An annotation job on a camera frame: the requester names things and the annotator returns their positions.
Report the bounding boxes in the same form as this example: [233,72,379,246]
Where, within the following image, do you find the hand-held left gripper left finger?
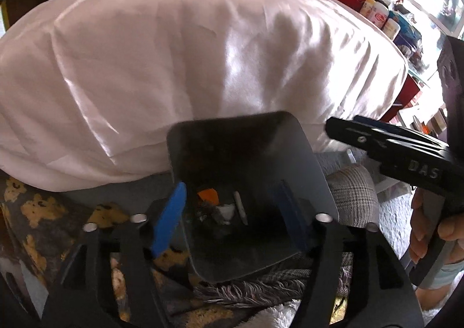
[40,181,188,328]

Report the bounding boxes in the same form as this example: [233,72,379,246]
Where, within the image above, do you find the person's right hand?
[409,188,464,263]

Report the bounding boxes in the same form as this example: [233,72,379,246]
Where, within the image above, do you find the person's right forearm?
[414,261,464,314]

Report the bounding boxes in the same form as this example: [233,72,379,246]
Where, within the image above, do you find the white crumpled paper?
[214,204,235,224]

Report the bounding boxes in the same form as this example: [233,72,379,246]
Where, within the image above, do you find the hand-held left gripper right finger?
[277,183,425,328]

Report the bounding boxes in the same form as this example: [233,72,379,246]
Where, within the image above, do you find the dark grey plastic bin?
[166,111,340,284]

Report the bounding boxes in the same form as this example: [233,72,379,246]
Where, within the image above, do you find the yellow black patterned blanket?
[0,176,204,325]

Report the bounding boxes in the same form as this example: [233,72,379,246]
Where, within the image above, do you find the white plastic stick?
[233,191,249,226]

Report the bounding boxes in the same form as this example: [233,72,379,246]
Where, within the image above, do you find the white jar red label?
[370,2,391,29]

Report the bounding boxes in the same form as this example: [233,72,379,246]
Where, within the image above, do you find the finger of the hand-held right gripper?
[325,117,452,170]
[353,115,449,148]

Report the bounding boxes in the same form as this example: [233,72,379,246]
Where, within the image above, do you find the white fluffy blanket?
[232,299,309,328]

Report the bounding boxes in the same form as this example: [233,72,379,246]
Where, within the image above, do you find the blue printed box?
[393,17,423,51]

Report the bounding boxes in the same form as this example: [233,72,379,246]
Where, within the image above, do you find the grey plaid cushion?
[325,164,380,230]

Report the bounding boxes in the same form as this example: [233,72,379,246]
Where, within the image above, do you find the orange paper scrap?
[197,188,220,205]

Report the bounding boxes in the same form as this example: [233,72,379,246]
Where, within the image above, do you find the pink satin sheet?
[0,0,409,192]

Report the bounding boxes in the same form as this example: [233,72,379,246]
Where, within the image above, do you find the white bottle yellow cap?
[360,0,378,21]

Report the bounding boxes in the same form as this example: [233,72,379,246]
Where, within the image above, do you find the grey fringed plaid scarf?
[194,252,354,312]

